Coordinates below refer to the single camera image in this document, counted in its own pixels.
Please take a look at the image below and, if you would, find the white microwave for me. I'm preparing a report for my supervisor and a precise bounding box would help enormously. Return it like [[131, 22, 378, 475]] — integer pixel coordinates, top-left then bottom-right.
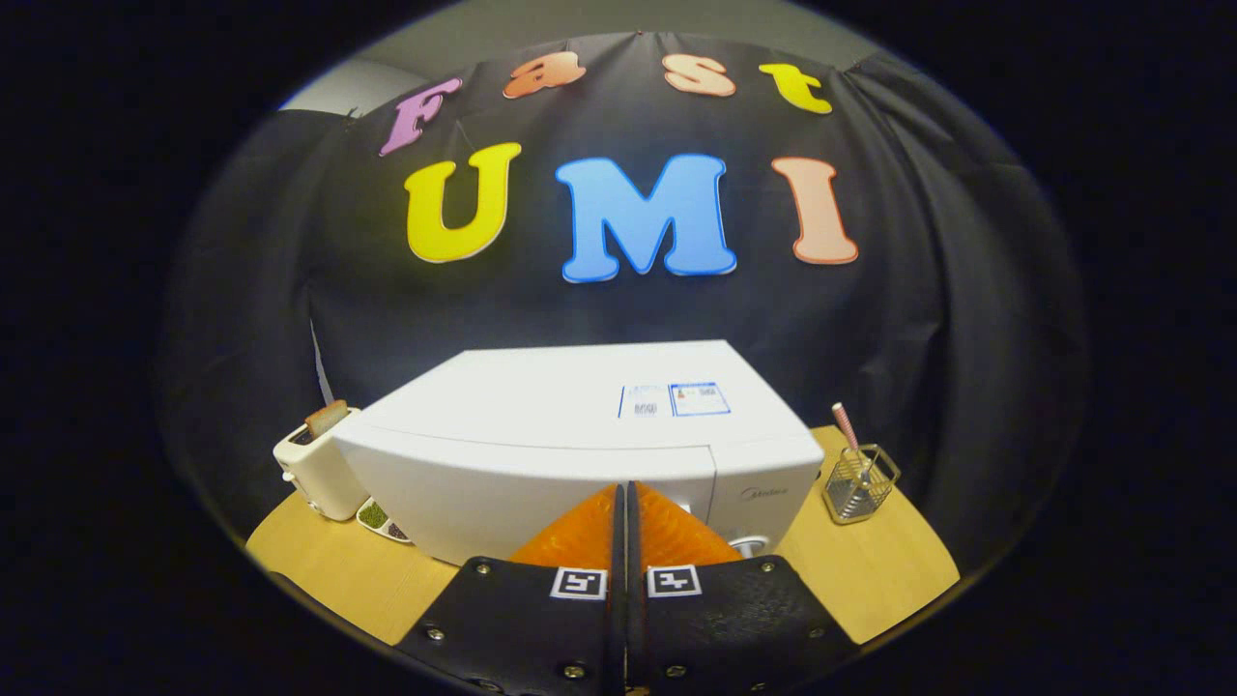
[[331, 338, 825, 568]]

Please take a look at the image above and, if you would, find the black backdrop cloth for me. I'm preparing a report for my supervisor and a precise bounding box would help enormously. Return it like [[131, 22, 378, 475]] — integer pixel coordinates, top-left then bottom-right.
[[159, 32, 1088, 571]]

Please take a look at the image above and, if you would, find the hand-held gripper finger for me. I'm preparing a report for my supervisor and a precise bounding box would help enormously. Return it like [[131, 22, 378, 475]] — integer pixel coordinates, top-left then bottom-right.
[[626, 480, 861, 696], [396, 481, 629, 696]]

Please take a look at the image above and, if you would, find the toast bread slice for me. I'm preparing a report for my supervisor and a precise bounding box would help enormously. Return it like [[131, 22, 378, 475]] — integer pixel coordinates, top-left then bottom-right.
[[304, 399, 351, 438]]

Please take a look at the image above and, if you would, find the wire mesh holder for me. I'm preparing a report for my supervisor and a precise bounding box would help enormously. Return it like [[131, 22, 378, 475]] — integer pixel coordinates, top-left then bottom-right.
[[823, 443, 902, 526]]

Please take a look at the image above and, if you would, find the pink striped straw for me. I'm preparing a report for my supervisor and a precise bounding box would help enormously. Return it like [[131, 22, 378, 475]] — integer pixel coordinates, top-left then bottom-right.
[[831, 402, 871, 484]]

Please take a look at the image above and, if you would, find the cream white toaster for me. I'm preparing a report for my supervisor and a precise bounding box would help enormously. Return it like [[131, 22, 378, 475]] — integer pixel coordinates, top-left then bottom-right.
[[273, 406, 370, 523]]

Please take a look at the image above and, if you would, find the divided snack tray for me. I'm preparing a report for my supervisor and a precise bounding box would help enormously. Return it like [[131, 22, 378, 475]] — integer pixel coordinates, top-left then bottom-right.
[[356, 496, 415, 545]]

